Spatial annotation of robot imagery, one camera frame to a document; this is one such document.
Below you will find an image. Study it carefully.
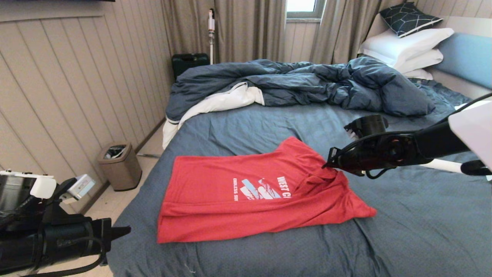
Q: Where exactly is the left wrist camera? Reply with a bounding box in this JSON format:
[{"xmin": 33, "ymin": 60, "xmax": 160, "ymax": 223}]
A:
[{"xmin": 0, "ymin": 170, "xmax": 56, "ymax": 216}]

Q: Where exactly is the bronze trash bin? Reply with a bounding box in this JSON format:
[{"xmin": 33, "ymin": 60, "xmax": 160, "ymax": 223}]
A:
[{"xmin": 96, "ymin": 142, "xmax": 142, "ymax": 192}]

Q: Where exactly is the dark wall screen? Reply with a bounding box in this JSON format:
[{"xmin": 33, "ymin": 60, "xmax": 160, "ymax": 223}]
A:
[{"xmin": 15, "ymin": 0, "xmax": 116, "ymax": 3}]

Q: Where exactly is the black hard case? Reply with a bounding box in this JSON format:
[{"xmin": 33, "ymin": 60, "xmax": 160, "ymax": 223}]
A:
[{"xmin": 171, "ymin": 53, "xmax": 210, "ymax": 81}]

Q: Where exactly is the medium white pillow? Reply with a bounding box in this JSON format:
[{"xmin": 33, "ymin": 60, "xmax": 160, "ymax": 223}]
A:
[{"xmin": 392, "ymin": 49, "xmax": 443, "ymax": 74}]

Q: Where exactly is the white stick vacuum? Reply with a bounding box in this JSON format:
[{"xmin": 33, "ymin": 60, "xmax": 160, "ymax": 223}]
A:
[{"xmin": 208, "ymin": 9, "xmax": 215, "ymax": 65}]

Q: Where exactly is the blue headboard cushion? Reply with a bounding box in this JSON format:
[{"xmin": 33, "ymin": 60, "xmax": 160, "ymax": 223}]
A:
[{"xmin": 434, "ymin": 33, "xmax": 492, "ymax": 91}]

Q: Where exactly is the beige headboard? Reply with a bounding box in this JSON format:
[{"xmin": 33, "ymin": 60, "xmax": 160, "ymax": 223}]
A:
[{"xmin": 363, "ymin": 14, "xmax": 492, "ymax": 101}]

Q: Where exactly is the silver camera cable plug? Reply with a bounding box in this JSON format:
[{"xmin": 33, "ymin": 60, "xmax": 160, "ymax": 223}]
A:
[{"xmin": 71, "ymin": 174, "xmax": 96, "ymax": 200}]

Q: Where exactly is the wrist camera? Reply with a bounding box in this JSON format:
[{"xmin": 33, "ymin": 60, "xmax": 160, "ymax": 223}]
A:
[
  {"xmin": 344, "ymin": 114, "xmax": 389, "ymax": 141},
  {"xmin": 0, "ymin": 170, "xmax": 56, "ymax": 216}
]

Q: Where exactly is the flat white pillow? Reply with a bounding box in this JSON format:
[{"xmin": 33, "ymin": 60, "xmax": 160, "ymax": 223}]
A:
[{"xmin": 402, "ymin": 69, "xmax": 433, "ymax": 80}]

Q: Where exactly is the large white pillow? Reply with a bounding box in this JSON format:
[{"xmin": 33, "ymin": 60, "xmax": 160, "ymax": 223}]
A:
[{"xmin": 357, "ymin": 28, "xmax": 454, "ymax": 68}]

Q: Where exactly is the narrow beige curtain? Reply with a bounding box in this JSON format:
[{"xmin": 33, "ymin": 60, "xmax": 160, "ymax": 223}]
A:
[{"xmin": 309, "ymin": 0, "xmax": 406, "ymax": 65}]

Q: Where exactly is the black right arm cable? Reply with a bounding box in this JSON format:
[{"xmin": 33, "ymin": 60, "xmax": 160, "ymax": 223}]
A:
[{"xmin": 338, "ymin": 92, "xmax": 492, "ymax": 179}]

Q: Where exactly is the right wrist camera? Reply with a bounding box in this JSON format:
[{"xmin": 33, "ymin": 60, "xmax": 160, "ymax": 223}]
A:
[{"xmin": 344, "ymin": 114, "xmax": 389, "ymax": 141}]

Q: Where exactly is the red printed t-shirt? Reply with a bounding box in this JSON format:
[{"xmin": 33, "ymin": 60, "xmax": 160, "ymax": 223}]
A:
[{"xmin": 157, "ymin": 137, "xmax": 377, "ymax": 244}]

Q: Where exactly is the dark blue duvet white lining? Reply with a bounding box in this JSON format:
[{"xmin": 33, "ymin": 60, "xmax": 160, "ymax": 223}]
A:
[{"xmin": 162, "ymin": 57, "xmax": 435, "ymax": 150}]

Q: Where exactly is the long white remote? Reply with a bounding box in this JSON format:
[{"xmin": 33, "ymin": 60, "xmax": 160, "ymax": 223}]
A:
[{"xmin": 421, "ymin": 159, "xmax": 464, "ymax": 174}]

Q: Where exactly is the wide beige curtain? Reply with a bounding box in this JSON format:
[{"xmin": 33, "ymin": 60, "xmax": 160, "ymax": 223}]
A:
[{"xmin": 161, "ymin": 0, "xmax": 287, "ymax": 64}]

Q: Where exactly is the dark geometric patterned cushion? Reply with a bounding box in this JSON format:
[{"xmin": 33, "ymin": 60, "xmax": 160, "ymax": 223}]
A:
[{"xmin": 379, "ymin": 2, "xmax": 442, "ymax": 38}]

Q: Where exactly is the window with grey frame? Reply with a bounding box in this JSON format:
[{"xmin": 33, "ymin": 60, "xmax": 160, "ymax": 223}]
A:
[{"xmin": 286, "ymin": 0, "xmax": 325, "ymax": 23}]

